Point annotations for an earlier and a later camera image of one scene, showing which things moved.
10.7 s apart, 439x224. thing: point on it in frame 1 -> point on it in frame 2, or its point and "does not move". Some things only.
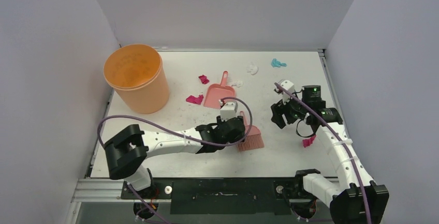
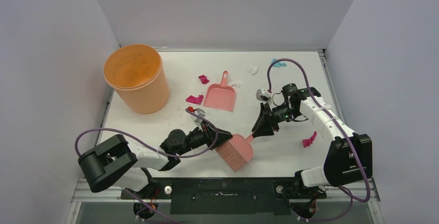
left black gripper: x=237 y=139 -> x=208 y=133
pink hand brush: x=253 y=138 -> x=236 y=151
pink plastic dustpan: x=216 y=92 does not move
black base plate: x=227 y=196 does not move
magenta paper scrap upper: x=204 y=79 does not move
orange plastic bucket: x=137 y=73 does not move
